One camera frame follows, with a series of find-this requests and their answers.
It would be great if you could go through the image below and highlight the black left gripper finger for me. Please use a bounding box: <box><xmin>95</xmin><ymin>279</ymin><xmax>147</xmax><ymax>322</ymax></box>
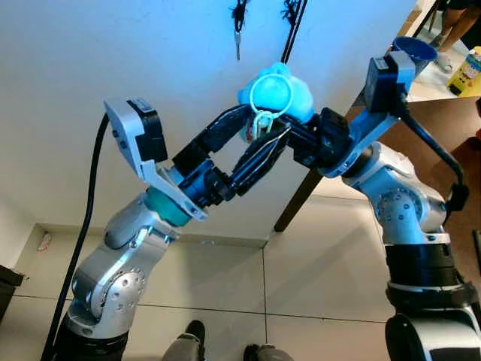
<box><xmin>229</xmin><ymin>128</ymin><xmax>292</xmax><ymax>195</ymax></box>
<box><xmin>192</xmin><ymin>104</ymin><xmax>254</xmax><ymax>162</ymax></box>

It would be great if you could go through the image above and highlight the blue plush keychain white ring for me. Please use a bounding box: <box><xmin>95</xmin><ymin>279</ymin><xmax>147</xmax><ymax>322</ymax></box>
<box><xmin>237</xmin><ymin>62</ymin><xmax>316</xmax><ymax>144</ymax></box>

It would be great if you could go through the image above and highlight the silver key on black hook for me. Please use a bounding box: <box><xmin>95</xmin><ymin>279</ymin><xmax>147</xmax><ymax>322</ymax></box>
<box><xmin>231</xmin><ymin>0</ymin><xmax>248</xmax><ymax>62</ymax></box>

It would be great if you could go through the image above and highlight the blue plastic bucket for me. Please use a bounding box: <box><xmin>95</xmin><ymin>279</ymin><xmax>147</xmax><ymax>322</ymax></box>
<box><xmin>391</xmin><ymin>36</ymin><xmax>440</xmax><ymax>80</ymax></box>

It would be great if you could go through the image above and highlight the brown cardboard box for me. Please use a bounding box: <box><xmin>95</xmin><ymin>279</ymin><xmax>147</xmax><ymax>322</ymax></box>
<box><xmin>398</xmin><ymin>8</ymin><xmax>426</xmax><ymax>40</ymax></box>

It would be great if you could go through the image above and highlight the yellow plastic bottle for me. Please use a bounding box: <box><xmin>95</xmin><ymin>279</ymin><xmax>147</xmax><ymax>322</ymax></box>
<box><xmin>446</xmin><ymin>47</ymin><xmax>481</xmax><ymax>97</ymax></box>

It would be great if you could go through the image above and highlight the person with bare legs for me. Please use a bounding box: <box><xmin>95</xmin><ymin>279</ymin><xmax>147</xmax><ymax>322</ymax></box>
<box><xmin>431</xmin><ymin>0</ymin><xmax>481</xmax><ymax>74</ymax></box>

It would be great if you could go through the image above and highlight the grey black robot right leg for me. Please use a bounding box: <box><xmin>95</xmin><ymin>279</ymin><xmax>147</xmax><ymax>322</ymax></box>
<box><xmin>241</xmin><ymin>342</ymin><xmax>296</xmax><ymax>361</ymax></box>

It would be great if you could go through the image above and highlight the black bin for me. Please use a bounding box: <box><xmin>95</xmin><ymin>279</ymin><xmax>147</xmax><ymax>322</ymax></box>
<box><xmin>0</xmin><ymin>264</ymin><xmax>26</xmax><ymax>321</ymax></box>

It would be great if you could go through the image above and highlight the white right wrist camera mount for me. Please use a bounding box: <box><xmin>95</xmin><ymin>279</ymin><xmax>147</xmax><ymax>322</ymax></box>
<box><xmin>323</xmin><ymin>50</ymin><xmax>416</xmax><ymax>180</ymax></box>

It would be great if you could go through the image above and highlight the black lanyard on hook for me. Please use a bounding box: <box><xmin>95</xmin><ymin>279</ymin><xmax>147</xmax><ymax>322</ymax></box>
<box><xmin>280</xmin><ymin>0</ymin><xmax>310</xmax><ymax>65</ymax></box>

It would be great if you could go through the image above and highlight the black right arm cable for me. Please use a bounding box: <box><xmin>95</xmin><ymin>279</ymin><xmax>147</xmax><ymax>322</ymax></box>
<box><xmin>398</xmin><ymin>105</ymin><xmax>471</xmax><ymax>226</ymax></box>

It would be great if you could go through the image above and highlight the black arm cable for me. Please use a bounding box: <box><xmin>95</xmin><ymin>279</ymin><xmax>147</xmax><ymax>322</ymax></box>
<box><xmin>398</xmin><ymin>105</ymin><xmax>471</xmax><ymax>226</ymax></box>
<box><xmin>41</xmin><ymin>113</ymin><xmax>110</xmax><ymax>361</ymax></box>

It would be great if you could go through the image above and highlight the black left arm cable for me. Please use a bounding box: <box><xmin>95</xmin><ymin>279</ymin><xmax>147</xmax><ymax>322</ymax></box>
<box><xmin>41</xmin><ymin>113</ymin><xmax>110</xmax><ymax>361</ymax></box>

